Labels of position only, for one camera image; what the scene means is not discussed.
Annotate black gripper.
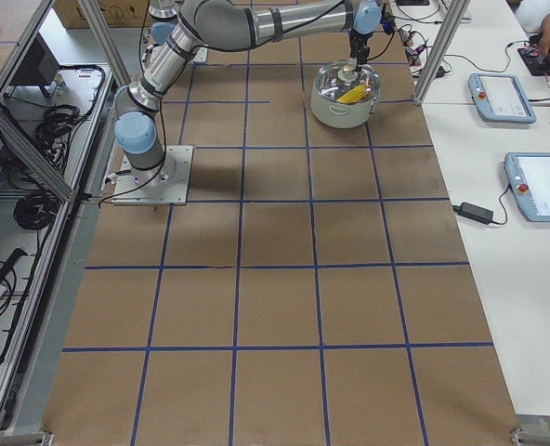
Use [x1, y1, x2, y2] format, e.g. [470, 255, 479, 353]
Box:
[349, 29, 373, 72]

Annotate glass pot lid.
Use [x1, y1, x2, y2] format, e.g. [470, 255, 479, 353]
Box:
[313, 59, 381, 103]

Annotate yellow corn cob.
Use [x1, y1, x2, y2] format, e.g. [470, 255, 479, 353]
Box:
[336, 84, 371, 104]

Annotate pale green cooking pot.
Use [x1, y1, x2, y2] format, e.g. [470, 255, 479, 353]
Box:
[310, 83, 380, 129]

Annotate upper teach pendant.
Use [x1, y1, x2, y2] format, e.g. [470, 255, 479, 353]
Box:
[467, 73, 536, 125]

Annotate teach pendant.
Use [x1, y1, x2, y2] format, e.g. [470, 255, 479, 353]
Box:
[504, 152, 550, 223]
[467, 73, 536, 125]

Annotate black power brick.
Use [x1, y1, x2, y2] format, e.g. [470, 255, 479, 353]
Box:
[452, 202, 493, 225]

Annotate lower teach pendant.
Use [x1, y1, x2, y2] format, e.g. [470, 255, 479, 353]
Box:
[504, 152, 550, 223]

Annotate cardboard box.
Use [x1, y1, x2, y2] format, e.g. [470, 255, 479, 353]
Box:
[53, 0, 148, 29]

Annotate black monitor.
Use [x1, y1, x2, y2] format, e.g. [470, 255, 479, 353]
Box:
[10, 33, 60, 98]

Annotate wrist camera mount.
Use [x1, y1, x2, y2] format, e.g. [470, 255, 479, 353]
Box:
[380, 14, 395, 35]

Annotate aluminium frame post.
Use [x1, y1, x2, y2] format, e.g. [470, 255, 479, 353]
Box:
[412, 0, 470, 106]

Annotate electronics board with wires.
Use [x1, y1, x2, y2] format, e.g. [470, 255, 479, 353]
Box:
[516, 39, 550, 98]

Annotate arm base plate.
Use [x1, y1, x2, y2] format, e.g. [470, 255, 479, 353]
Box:
[110, 145, 194, 205]

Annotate aluminium frame rail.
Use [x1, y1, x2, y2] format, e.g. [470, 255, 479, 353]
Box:
[0, 1, 118, 437]

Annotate coiled black cables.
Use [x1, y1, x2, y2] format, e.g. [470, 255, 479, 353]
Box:
[0, 64, 109, 233]

